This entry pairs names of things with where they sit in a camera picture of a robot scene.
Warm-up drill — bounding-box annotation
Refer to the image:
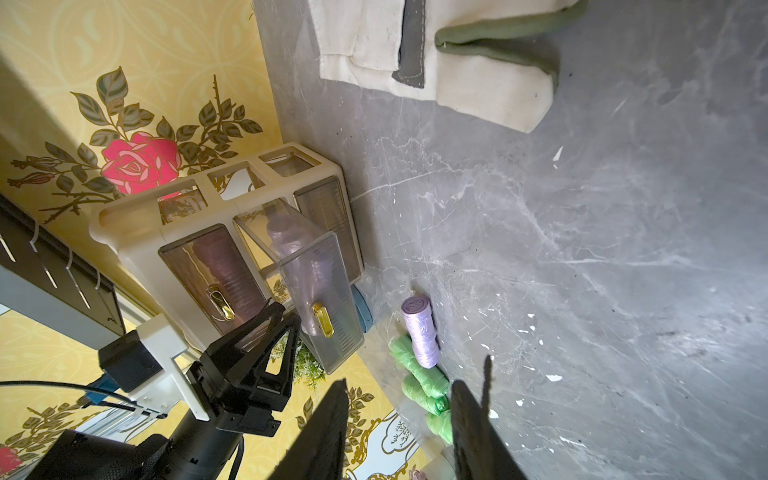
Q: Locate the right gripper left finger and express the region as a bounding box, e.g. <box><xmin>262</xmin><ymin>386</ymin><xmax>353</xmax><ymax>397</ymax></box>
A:
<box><xmin>268</xmin><ymin>380</ymin><xmax>349</xmax><ymax>480</ymax></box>

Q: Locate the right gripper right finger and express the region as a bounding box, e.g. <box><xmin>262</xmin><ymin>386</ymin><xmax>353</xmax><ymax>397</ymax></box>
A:
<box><xmin>451</xmin><ymin>355</ymin><xmax>527</xmax><ymax>480</ymax></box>

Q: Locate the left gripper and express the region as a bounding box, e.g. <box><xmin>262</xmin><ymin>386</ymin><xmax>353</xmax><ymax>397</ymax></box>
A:
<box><xmin>187</xmin><ymin>302</ymin><xmax>301</xmax><ymax>437</ymax></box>

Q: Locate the green roll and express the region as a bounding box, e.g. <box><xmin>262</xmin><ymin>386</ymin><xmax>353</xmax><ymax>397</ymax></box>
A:
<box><xmin>401</xmin><ymin>374</ymin><xmax>450</xmax><ymax>416</ymax></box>
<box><xmin>426</xmin><ymin>410</ymin><xmax>453</xmax><ymax>445</ymax></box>
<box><xmin>388</xmin><ymin>335</ymin><xmax>450</xmax><ymax>398</ymax></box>

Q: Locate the beige drawer organizer cabinet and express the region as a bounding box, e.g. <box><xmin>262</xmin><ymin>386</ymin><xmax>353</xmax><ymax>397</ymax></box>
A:
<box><xmin>90</xmin><ymin>143</ymin><xmax>364</xmax><ymax>373</ymax></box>

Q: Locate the transparent drawer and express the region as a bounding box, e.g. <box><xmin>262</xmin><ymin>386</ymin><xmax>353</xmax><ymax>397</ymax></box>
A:
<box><xmin>159</xmin><ymin>223</ymin><xmax>267</xmax><ymax>334</ymax></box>
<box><xmin>294</xmin><ymin>176</ymin><xmax>363</xmax><ymax>283</ymax></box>
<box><xmin>234</xmin><ymin>199</ymin><xmax>364</xmax><ymax>374</ymax></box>

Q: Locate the transparent bottom drawer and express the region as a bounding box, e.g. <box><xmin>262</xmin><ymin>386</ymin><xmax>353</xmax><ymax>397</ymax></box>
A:
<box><xmin>294</xmin><ymin>176</ymin><xmax>363</xmax><ymax>283</ymax></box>

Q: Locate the transparent top drawer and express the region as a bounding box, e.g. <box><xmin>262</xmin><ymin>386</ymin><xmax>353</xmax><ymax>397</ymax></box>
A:
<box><xmin>159</xmin><ymin>223</ymin><xmax>267</xmax><ymax>334</ymax></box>

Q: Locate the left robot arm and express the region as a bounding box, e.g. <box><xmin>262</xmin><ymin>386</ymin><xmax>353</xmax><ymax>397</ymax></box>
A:
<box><xmin>28</xmin><ymin>302</ymin><xmax>300</xmax><ymax>479</ymax></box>

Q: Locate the potted green plant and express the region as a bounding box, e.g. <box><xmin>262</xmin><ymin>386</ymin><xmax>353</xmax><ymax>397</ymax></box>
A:
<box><xmin>269</xmin><ymin>281</ymin><xmax>374</xmax><ymax>391</ymax></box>

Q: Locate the white work glove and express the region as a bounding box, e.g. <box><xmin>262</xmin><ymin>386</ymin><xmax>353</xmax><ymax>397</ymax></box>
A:
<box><xmin>309</xmin><ymin>1</ymin><xmax>588</xmax><ymax>133</ymax></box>

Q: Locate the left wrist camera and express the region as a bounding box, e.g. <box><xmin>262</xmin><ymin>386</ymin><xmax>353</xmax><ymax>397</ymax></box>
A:
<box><xmin>98</xmin><ymin>314</ymin><xmax>210</xmax><ymax>421</ymax></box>

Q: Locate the grey wall shelf tray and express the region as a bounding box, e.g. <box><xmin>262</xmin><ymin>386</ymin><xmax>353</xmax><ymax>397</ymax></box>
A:
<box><xmin>1</xmin><ymin>197</ymin><xmax>126</xmax><ymax>350</ymax></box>

